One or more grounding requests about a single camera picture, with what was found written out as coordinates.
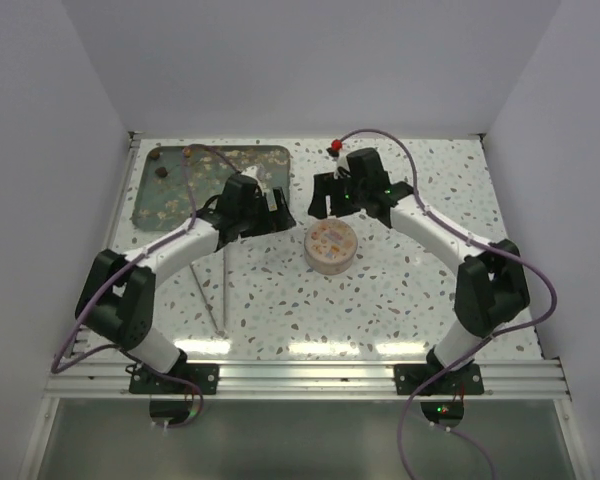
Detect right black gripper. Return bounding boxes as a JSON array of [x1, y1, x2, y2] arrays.
[[309, 170, 368, 219]]

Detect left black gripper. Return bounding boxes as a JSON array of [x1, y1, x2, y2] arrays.
[[237, 186, 294, 238]]

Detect embossed silver tin lid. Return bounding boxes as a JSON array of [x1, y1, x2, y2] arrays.
[[304, 219, 358, 251]]

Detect metal tweezers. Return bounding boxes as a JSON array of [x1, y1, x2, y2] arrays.
[[189, 250, 227, 338]]

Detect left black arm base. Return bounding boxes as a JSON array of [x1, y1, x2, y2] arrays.
[[125, 363, 220, 395]]

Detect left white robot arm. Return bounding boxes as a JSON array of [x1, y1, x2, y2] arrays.
[[75, 173, 296, 393]]

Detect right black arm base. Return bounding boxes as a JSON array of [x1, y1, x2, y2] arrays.
[[393, 362, 485, 396]]

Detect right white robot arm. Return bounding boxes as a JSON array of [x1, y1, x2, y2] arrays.
[[308, 148, 530, 393]]

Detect round silver tin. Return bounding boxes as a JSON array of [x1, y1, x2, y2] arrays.
[[304, 245, 357, 275]]

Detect green floral metal tray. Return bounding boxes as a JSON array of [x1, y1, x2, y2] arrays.
[[131, 145, 291, 232]]

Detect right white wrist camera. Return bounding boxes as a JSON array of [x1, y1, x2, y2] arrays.
[[327, 139, 350, 178]]

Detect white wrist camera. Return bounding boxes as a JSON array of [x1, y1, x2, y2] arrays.
[[242, 164, 272, 195], [327, 139, 350, 178]]

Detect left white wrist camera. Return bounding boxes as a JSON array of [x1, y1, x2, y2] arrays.
[[242, 164, 272, 195]]

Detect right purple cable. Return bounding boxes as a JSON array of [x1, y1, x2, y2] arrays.
[[337, 128, 561, 480]]

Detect purple cable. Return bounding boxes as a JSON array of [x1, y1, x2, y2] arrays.
[[337, 128, 561, 480], [49, 143, 261, 429]]

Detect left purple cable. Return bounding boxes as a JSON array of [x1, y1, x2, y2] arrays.
[[49, 143, 261, 429]]

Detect aluminium mounting rail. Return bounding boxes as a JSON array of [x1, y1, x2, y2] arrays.
[[44, 324, 571, 401]]

